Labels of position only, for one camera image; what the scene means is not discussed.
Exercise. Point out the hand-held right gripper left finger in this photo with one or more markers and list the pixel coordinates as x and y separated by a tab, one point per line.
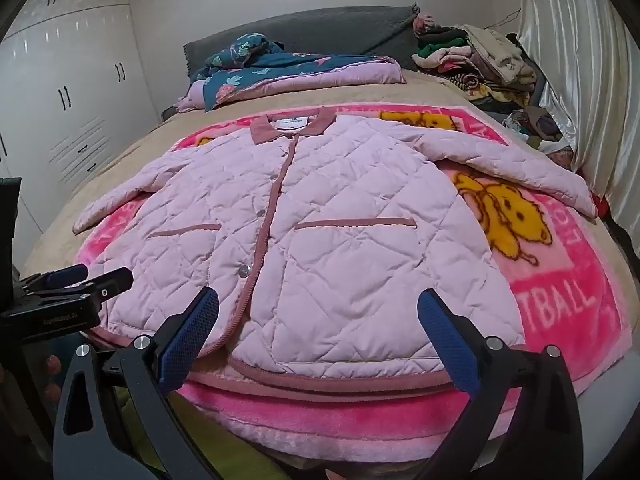
187	345

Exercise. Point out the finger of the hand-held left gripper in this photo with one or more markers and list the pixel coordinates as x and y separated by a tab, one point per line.
62	276
110	282

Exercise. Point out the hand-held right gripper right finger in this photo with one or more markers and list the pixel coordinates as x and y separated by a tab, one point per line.
450	350

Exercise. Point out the pink quilted jacket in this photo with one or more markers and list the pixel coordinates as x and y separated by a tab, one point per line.
350	240

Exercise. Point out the bag of clothes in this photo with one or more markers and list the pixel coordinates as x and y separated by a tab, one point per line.
535	125

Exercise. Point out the pile of folded clothes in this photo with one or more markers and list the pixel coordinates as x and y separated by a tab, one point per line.
480	60

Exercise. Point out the person's left hand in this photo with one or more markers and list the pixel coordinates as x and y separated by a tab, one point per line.
51	363

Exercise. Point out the person's right hand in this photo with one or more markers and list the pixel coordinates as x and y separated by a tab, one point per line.
334	475

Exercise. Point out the yellow-green cloth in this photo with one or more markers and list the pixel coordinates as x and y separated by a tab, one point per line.
235	455

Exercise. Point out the pink bear printed blanket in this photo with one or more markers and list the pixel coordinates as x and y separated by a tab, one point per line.
565	310

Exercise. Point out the white wardrobe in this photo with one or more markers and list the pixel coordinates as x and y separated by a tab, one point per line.
75	85

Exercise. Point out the red plastic bag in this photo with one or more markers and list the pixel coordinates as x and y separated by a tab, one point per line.
605	206

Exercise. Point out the pink floral bag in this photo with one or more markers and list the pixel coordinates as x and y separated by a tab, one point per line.
561	159

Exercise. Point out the teal floral folded quilt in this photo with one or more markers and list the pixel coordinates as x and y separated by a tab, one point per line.
280	76

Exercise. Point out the beige bed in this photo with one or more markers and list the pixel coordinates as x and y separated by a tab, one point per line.
350	92

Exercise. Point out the white satin curtain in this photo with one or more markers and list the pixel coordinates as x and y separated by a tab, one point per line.
590	85

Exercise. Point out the grey headboard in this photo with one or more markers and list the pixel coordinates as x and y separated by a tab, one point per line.
325	30

